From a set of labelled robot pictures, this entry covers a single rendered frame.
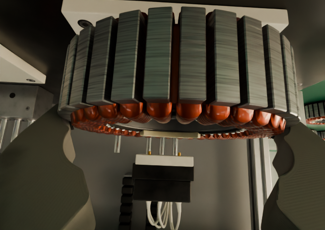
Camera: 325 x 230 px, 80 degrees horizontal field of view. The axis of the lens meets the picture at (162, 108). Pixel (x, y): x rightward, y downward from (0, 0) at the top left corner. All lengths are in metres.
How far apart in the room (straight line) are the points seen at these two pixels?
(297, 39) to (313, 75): 0.10
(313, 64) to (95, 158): 0.40
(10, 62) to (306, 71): 0.33
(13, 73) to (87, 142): 0.22
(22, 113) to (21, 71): 0.11
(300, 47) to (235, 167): 0.31
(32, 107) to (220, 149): 0.37
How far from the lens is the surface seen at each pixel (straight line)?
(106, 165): 0.45
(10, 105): 0.39
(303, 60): 0.25
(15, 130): 0.40
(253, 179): 0.42
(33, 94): 0.37
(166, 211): 0.36
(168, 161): 0.21
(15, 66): 0.27
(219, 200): 0.47
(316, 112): 0.51
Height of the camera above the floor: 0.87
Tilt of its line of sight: 13 degrees down
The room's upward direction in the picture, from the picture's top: 178 degrees counter-clockwise
